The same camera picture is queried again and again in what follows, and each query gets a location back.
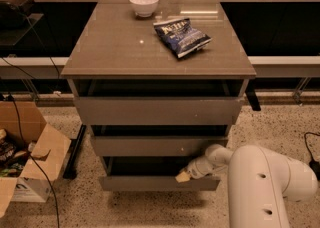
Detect grey top drawer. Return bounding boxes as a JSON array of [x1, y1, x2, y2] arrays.
[[74, 97, 243, 125]]

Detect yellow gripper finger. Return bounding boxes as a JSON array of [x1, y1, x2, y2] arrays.
[[175, 171, 191, 183]]

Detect grey bottom drawer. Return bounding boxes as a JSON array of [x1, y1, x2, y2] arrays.
[[98, 156, 222, 192]]

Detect snack packets in box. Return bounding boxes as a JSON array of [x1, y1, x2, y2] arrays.
[[0, 129, 29, 177]]

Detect white bowl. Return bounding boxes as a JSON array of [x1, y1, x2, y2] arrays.
[[129, 0, 159, 17]]

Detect grey drawer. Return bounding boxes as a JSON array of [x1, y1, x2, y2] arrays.
[[74, 97, 243, 125], [91, 136, 228, 157], [98, 156, 222, 192]]

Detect dark shelf at left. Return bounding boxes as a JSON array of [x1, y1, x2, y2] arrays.
[[0, 0, 43, 48]]

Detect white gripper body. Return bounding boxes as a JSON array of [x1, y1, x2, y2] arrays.
[[186, 156, 214, 179]]

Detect open cardboard box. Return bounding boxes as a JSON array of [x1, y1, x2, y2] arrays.
[[0, 101, 71, 217]]

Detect black cable left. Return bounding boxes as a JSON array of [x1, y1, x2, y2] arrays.
[[0, 56, 61, 228]]

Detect grey drawer cabinet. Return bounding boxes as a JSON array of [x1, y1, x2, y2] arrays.
[[61, 0, 258, 192]]

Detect black bar on floor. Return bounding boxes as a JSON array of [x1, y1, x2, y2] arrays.
[[63, 125, 86, 180]]

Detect blue chip bag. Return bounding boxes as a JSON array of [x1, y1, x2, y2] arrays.
[[153, 18, 211, 58]]

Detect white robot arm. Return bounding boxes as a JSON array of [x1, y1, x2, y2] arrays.
[[176, 144, 318, 228]]

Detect grey middle drawer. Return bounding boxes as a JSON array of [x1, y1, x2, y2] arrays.
[[91, 136, 228, 157]]

